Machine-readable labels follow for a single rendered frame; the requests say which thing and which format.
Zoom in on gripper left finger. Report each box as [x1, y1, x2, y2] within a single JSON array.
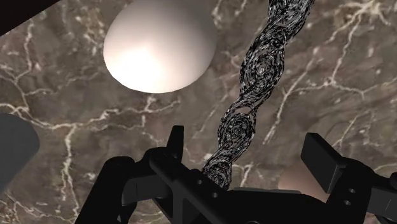
[[74, 125, 237, 224]]

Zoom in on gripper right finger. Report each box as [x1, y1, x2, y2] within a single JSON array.
[[300, 132, 397, 224]]

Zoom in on black white swirl twisted object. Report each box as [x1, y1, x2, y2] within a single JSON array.
[[202, 0, 316, 191]]

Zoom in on white egg-shaped object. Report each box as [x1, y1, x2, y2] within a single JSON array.
[[102, 0, 218, 94]]

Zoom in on grey rounded object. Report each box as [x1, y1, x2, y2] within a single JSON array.
[[0, 113, 41, 195]]

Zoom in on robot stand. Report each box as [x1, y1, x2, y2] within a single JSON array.
[[0, 0, 61, 37]]

